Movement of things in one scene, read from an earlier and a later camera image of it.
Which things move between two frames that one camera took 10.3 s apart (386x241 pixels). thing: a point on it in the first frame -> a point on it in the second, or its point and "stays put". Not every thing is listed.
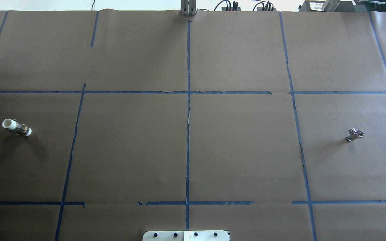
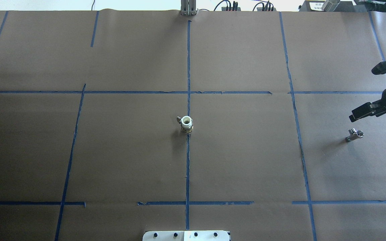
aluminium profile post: (188, 7) stays put
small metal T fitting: (354, 134) stays put
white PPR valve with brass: (14, 126) -> (187, 123)
